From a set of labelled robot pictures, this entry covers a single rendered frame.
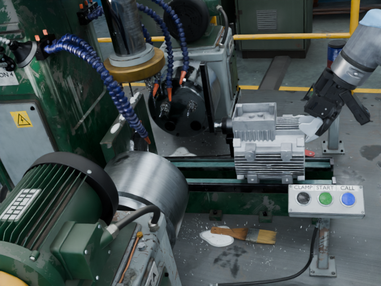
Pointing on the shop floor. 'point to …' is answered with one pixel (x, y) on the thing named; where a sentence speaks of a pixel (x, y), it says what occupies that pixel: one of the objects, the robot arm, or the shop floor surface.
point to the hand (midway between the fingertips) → (310, 139)
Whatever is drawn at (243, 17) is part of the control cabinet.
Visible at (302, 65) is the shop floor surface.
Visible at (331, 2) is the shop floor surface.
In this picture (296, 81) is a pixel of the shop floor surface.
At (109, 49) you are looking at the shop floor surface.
